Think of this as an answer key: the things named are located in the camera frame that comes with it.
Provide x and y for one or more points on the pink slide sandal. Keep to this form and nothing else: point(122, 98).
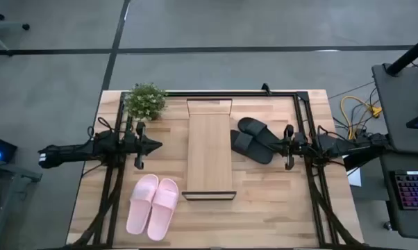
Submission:
point(141, 205)
point(164, 212)

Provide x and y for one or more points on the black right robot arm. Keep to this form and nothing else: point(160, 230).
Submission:
point(341, 146)

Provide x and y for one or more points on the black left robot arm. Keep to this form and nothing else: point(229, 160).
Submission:
point(73, 152)

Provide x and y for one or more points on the grey office chair base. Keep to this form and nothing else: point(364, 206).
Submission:
point(7, 25)

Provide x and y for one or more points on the black slide sandal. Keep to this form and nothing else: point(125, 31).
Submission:
point(250, 149)
point(254, 126)

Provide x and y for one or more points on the black aluminium table frame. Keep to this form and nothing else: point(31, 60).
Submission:
point(230, 94)

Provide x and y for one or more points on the black caster wheel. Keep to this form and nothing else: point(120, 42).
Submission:
point(387, 225)

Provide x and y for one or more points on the white paper sheet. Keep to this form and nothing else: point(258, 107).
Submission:
point(355, 178)

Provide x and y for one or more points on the small green potted plant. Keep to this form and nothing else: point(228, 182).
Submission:
point(144, 102)

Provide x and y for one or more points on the small black clamp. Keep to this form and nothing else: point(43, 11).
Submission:
point(265, 89)

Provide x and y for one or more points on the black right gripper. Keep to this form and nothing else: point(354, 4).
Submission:
point(294, 146)

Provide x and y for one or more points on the black pole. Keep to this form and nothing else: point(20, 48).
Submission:
point(408, 55)

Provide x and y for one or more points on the backlit computer keyboard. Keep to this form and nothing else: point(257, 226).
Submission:
point(415, 191)

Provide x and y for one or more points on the grey desk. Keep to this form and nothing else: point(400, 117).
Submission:
point(396, 114)

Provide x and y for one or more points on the wooden shelf with black frame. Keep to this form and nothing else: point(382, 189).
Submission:
point(209, 152)

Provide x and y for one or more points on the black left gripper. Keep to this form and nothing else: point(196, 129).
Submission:
point(139, 144)

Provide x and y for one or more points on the dark keyboard desk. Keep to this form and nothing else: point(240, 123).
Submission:
point(410, 225)

